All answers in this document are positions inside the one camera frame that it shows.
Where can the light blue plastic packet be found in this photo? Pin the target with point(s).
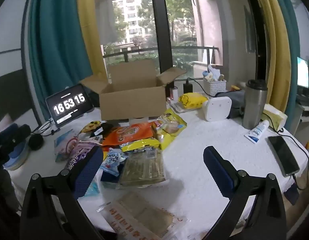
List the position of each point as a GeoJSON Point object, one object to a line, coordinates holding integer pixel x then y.
{"type": "Point", "coordinates": [93, 187]}

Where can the large yellow snack bag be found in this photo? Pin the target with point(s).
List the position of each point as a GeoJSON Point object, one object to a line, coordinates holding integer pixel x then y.
{"type": "Point", "coordinates": [173, 127]}

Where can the pale yellow tissue box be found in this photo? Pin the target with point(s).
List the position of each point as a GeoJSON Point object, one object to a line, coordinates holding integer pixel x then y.
{"type": "Point", "coordinates": [274, 116]}

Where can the white textured tablecloth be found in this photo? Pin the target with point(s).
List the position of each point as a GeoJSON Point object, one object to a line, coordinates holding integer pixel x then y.
{"type": "Point", "coordinates": [199, 135]}

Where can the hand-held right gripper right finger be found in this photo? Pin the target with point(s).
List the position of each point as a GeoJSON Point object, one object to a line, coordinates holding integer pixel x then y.
{"type": "Point", "coordinates": [218, 172]}

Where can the black smartphone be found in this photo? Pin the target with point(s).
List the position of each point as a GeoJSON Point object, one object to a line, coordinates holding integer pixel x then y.
{"type": "Point", "coordinates": [283, 155]}

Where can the purple snack bag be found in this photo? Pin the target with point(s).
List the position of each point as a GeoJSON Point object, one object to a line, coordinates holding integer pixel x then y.
{"type": "Point", "coordinates": [80, 152]}

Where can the pale pink snack packet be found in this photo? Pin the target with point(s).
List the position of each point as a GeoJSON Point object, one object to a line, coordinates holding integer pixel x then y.
{"type": "Point", "coordinates": [64, 147]}

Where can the black yellow snack bag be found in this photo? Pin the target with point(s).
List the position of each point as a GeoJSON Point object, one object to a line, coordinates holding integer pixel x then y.
{"type": "Point", "coordinates": [102, 130]}

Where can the yellow green snack packet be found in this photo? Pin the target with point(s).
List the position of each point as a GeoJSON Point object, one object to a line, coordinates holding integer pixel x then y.
{"type": "Point", "coordinates": [140, 145]}

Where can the yellow curtain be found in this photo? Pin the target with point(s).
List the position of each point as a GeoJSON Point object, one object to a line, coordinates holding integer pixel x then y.
{"type": "Point", "coordinates": [90, 30]}
{"type": "Point", "coordinates": [272, 42]}

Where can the brown cardboard box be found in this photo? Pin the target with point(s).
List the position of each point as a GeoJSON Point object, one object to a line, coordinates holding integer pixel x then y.
{"type": "Point", "coordinates": [132, 102]}

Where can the white plastic device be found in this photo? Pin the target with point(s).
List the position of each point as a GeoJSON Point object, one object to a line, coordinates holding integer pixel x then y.
{"type": "Point", "coordinates": [217, 110]}

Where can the clear packet with orange print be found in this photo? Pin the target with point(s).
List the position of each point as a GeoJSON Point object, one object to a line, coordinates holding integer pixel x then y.
{"type": "Point", "coordinates": [142, 215]}

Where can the grey pouch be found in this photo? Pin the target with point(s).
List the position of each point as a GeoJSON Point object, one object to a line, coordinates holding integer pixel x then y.
{"type": "Point", "coordinates": [235, 102]}

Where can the black power adapter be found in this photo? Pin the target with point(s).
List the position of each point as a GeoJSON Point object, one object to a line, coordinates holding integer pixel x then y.
{"type": "Point", "coordinates": [188, 87]}

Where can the light blue round tray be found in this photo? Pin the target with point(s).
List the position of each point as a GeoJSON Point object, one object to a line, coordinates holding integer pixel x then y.
{"type": "Point", "coordinates": [18, 160]}

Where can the stainless steel tumbler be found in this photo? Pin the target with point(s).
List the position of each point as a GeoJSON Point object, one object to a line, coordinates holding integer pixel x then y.
{"type": "Point", "coordinates": [254, 105]}

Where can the black balcony railing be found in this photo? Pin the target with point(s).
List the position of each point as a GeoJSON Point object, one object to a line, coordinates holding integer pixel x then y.
{"type": "Point", "coordinates": [184, 48]}

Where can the teal curtain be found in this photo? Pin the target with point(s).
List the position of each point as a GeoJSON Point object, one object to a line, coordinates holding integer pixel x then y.
{"type": "Point", "coordinates": [290, 42]}
{"type": "Point", "coordinates": [57, 42]}

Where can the white woven basket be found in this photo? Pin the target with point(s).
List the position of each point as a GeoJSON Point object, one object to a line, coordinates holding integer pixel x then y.
{"type": "Point", "coordinates": [214, 87]}

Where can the orange snack bag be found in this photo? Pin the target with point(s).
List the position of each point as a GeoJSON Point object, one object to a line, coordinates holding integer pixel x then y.
{"type": "Point", "coordinates": [129, 133]}

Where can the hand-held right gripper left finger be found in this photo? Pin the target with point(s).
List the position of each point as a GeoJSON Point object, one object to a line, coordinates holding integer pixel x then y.
{"type": "Point", "coordinates": [88, 170]}

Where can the computer monitor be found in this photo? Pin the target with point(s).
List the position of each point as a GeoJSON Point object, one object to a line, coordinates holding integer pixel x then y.
{"type": "Point", "coordinates": [302, 72]}

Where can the yellow tissue pack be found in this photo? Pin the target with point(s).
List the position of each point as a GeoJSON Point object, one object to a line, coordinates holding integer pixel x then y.
{"type": "Point", "coordinates": [193, 100]}

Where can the black window frame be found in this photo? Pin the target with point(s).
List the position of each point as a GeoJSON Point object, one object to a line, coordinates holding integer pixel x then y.
{"type": "Point", "coordinates": [160, 25]}

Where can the white blue tube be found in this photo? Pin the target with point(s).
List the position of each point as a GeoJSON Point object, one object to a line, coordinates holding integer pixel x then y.
{"type": "Point", "coordinates": [257, 131]}

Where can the person's left forearm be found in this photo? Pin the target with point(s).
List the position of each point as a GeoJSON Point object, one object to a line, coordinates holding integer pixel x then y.
{"type": "Point", "coordinates": [4, 192]}

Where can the black round speaker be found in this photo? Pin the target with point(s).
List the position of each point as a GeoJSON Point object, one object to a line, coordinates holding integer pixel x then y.
{"type": "Point", "coordinates": [36, 142]}

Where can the tablet with clock display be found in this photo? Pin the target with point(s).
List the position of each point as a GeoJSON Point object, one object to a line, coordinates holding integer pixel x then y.
{"type": "Point", "coordinates": [69, 102]}

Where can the clear packet of brown snack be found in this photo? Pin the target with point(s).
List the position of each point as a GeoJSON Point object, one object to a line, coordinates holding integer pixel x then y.
{"type": "Point", "coordinates": [143, 170]}

